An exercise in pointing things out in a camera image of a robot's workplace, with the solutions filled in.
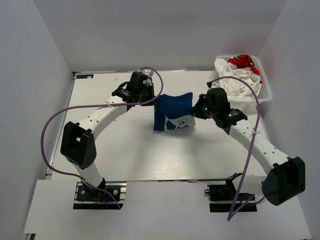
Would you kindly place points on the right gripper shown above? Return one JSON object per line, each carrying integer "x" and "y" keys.
{"x": 197, "y": 110}

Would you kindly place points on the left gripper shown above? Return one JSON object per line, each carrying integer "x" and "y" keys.
{"x": 149, "y": 86}

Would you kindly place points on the blue t shirt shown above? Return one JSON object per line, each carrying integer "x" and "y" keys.
{"x": 173, "y": 112}

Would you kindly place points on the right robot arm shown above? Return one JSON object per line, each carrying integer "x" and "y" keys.
{"x": 285, "y": 177}

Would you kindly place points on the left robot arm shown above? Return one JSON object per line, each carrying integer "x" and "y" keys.
{"x": 78, "y": 140}

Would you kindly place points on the white plastic basket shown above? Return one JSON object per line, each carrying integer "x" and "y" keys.
{"x": 265, "y": 93}

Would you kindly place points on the blue table label sticker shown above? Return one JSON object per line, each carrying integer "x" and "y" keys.
{"x": 84, "y": 76}

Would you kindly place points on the red printed white t shirt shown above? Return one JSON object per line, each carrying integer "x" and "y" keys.
{"x": 243, "y": 67}

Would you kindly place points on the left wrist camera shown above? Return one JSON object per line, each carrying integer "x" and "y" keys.
{"x": 147, "y": 72}

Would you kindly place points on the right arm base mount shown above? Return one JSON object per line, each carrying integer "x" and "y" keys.
{"x": 221, "y": 198}

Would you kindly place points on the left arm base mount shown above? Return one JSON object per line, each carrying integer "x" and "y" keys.
{"x": 87, "y": 199}

